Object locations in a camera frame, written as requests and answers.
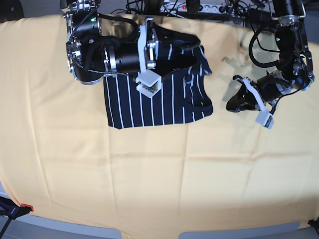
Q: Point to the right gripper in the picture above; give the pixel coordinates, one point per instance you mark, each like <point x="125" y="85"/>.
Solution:
<point x="125" y="57"/>

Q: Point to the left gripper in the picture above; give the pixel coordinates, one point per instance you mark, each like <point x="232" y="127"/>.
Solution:
<point x="270" y="87"/>

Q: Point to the navy white striped T-shirt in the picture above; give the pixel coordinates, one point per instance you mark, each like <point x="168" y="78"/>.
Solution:
<point x="182" y="98"/>

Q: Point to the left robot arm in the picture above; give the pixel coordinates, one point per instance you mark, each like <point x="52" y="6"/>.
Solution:
<point x="294" y="67"/>

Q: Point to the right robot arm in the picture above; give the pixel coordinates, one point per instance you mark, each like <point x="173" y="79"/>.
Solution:
<point x="92" y="56"/>

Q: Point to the white power strip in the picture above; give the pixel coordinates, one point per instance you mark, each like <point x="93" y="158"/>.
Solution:
<point x="201" y="8"/>

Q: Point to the black power adapter box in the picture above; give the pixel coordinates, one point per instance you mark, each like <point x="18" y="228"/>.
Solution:
<point x="260" y="18"/>

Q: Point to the black clamp right corner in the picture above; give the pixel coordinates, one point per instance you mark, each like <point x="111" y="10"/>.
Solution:
<point x="314" y="223"/>

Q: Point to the yellow table cloth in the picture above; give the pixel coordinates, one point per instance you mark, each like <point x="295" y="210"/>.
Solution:
<point x="224" y="172"/>

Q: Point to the blue clamp with red tip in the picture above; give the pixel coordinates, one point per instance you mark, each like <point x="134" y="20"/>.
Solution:
<point x="11" y="210"/>

